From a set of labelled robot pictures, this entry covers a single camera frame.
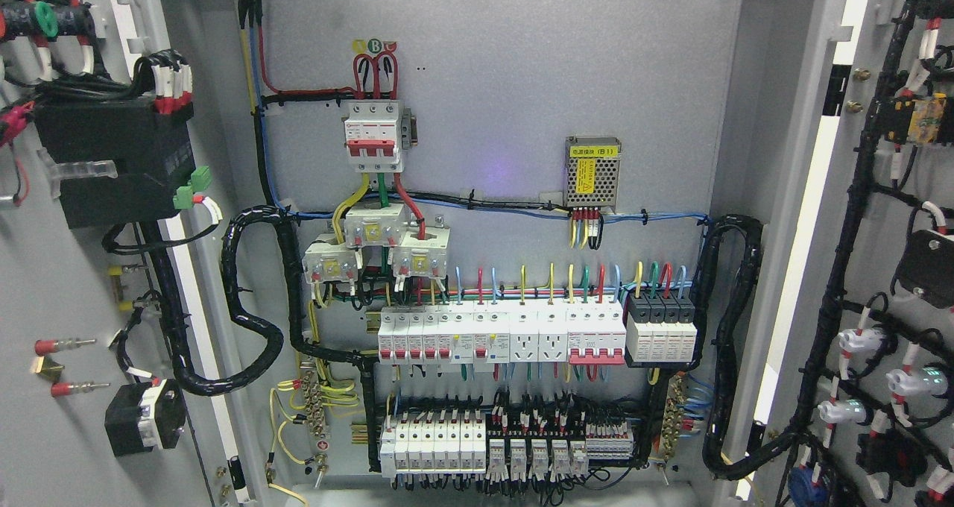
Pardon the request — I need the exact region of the grey cabinet door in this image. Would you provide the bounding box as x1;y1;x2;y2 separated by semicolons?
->
1;0;262;506
695;0;952;506

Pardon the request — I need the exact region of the white current transformers cluster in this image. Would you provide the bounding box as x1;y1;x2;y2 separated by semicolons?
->
301;202;451;286

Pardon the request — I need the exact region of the white red mini breakers row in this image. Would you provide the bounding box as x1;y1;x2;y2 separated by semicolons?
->
377;302;511;374

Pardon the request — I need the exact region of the metal mesh power supply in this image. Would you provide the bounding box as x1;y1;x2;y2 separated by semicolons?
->
563;136;622;208

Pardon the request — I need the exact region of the red three-pole main breaker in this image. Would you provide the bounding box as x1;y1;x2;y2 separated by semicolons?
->
344;100;418;174

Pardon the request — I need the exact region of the black white surge protector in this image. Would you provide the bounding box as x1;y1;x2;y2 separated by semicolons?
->
625;293;696;370

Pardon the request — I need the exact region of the white breakers lower left row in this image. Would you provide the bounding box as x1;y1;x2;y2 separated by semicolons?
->
379;409;490;483

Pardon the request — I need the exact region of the lower relay terminal row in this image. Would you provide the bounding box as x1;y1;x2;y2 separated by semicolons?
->
483;391;640;492

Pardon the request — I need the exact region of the black digital power meter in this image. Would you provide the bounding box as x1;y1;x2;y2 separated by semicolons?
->
34;96;195;229

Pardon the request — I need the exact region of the red handle four-pole breaker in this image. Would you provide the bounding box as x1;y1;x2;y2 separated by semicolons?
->
566;302;626;365

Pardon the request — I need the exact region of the black cable loom left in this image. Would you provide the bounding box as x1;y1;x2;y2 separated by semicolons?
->
160;205;381;472

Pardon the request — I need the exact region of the black cable loom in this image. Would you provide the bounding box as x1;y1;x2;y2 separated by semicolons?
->
160;205;381;472
693;215;791;482

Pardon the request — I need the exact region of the black cable loom right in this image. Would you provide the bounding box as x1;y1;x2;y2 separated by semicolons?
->
693;215;791;482

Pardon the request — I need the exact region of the white rotary selector switch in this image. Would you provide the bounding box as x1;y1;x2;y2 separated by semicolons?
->
104;379;186;457

